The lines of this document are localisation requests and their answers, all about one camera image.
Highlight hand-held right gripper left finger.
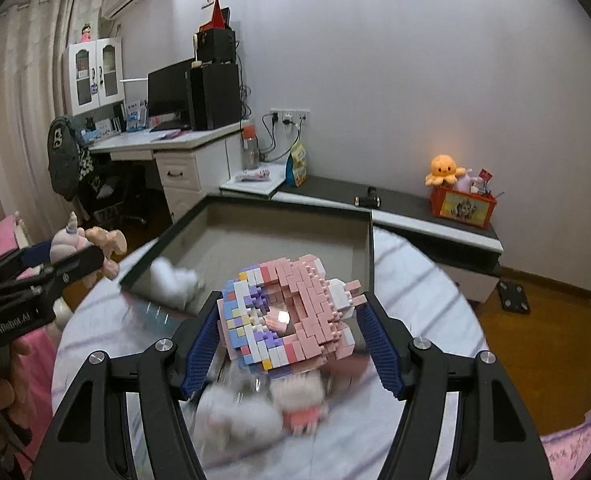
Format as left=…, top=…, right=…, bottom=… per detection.
left=29, top=290, right=226, bottom=480

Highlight black case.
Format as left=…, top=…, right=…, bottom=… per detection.
left=194, top=27, right=237, bottom=66

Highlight black power cables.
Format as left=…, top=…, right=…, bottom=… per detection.
left=261, top=112, right=301, bottom=163

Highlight red triangular box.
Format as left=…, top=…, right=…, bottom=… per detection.
left=198, top=0, right=231, bottom=31

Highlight blue white box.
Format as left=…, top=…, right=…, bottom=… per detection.
left=124, top=100, right=148, bottom=133

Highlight light pink plush toy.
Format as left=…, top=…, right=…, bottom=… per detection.
left=453, top=167, right=476, bottom=192

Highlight low black white cabinet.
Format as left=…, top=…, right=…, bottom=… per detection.
left=219, top=162, right=503, bottom=306

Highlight water bottle with orange lid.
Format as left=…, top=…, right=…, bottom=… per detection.
left=242, top=125, right=261, bottom=171

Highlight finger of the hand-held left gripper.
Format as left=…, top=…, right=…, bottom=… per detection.
left=0, top=244, right=107, bottom=302
left=0, top=242, right=56, bottom=275

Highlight pink building block figure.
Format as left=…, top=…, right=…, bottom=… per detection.
left=216, top=254, right=367, bottom=373

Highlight beige curtain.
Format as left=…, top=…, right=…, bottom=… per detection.
left=0, top=0, right=83, bottom=241

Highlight white desk with drawers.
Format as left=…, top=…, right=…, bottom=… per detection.
left=82, top=119, right=253, bottom=226

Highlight black office chair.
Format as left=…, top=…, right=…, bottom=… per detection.
left=78, top=160, right=148, bottom=226

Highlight dark storage box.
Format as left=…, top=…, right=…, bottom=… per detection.
left=119, top=194, right=375, bottom=321

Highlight yellow blue snack bag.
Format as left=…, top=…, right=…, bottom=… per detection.
left=285, top=141, right=309, bottom=188

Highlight small white plush toy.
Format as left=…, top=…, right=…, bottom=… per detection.
left=148, top=257, right=202, bottom=308

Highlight black computer monitor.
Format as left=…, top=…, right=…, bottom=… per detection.
left=146, top=57, right=196, bottom=128

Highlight white wall power strip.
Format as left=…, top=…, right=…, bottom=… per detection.
left=269, top=107, right=310, bottom=123

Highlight orange toy box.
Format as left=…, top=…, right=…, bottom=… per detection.
left=429, top=184, right=497, bottom=231

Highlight black computer tower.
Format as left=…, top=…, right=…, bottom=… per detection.
left=188, top=64, right=241, bottom=131

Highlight black bathroom scale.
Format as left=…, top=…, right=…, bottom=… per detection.
left=495, top=280, right=531, bottom=316

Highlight orange octopus plush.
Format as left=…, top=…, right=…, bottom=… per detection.
left=424, top=154, right=467, bottom=187

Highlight pink floral quilt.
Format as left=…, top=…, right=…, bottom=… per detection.
left=540, top=395, right=591, bottom=480

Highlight white glass-door cabinet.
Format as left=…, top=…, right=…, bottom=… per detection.
left=64, top=37, right=126, bottom=117

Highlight pink dress doll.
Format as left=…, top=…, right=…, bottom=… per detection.
left=270, top=372, right=329, bottom=433

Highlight unicorn plush toy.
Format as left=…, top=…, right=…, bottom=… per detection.
left=50, top=211, right=127, bottom=281

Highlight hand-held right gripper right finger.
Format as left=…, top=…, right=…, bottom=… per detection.
left=358, top=292, right=551, bottom=480

